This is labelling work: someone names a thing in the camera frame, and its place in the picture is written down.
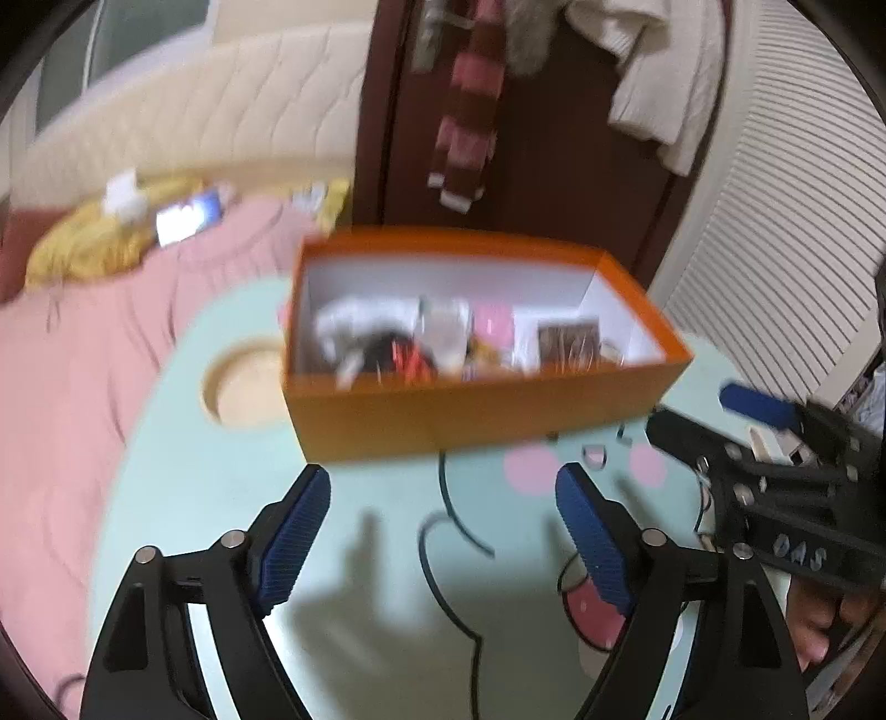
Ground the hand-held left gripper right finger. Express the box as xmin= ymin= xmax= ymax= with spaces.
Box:
xmin=555 ymin=462 xmax=811 ymax=720

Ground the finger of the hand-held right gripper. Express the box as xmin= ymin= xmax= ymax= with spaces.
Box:
xmin=646 ymin=408 xmax=763 ymax=500
xmin=720 ymin=383 xmax=886 ymax=458

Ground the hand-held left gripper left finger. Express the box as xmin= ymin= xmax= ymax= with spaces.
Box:
xmin=79 ymin=464 xmax=332 ymax=720

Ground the brown snack packet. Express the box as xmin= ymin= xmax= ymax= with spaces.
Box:
xmin=536 ymin=317 xmax=602 ymax=364

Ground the orange cardboard box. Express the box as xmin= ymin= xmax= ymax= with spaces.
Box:
xmin=280 ymin=228 xmax=694 ymax=464

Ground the black red patterned pouch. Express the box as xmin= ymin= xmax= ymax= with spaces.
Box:
xmin=353 ymin=331 xmax=444 ymax=382

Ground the brown plush toy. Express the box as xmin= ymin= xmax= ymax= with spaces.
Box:
xmin=460 ymin=336 xmax=517 ymax=378

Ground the white tissue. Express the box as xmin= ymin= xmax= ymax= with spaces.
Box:
xmin=315 ymin=296 xmax=420 ymax=354

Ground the person's right hand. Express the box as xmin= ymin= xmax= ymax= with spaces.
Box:
xmin=785 ymin=580 xmax=873 ymax=676

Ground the pink bed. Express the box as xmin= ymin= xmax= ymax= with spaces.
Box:
xmin=0 ymin=197 xmax=326 ymax=714

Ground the dark brown wooden door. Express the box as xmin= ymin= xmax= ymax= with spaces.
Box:
xmin=353 ymin=0 xmax=735 ymax=292

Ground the white knitted sweater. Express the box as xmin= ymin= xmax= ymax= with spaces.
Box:
xmin=564 ymin=0 xmax=724 ymax=177

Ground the smartphone with lit screen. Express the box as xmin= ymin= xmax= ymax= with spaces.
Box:
xmin=153 ymin=192 xmax=226 ymax=249

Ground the yellow cartoon print pillow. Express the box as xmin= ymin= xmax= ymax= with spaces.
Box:
xmin=291 ymin=178 xmax=353 ymax=233

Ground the plain yellow pillow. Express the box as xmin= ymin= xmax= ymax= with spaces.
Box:
xmin=26 ymin=176 xmax=209 ymax=288

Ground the white tissue pack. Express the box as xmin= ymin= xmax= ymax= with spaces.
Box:
xmin=102 ymin=168 xmax=150 ymax=226

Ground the maroon pink striped scarf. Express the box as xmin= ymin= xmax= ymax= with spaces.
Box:
xmin=425 ymin=0 xmax=509 ymax=214

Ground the dark red pillow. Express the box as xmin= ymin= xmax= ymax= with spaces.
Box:
xmin=0 ymin=208 xmax=43 ymax=306

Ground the grey fur collar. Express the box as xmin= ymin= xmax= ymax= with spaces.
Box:
xmin=502 ymin=0 xmax=565 ymax=76

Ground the cream tufted headboard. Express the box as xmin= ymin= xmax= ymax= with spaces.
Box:
xmin=14 ymin=20 xmax=368 ymax=209

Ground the window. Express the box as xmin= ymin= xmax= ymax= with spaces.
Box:
xmin=34 ymin=0 xmax=215 ymax=126

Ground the silver door handle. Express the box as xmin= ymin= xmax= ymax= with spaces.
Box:
xmin=408 ymin=0 xmax=478 ymax=76

